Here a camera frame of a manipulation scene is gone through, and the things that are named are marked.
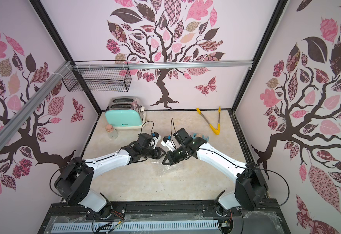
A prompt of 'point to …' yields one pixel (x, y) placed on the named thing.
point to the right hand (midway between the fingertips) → (163, 162)
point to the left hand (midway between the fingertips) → (163, 155)
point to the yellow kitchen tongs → (217, 131)
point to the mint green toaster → (125, 112)
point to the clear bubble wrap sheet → (159, 162)
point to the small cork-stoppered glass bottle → (112, 133)
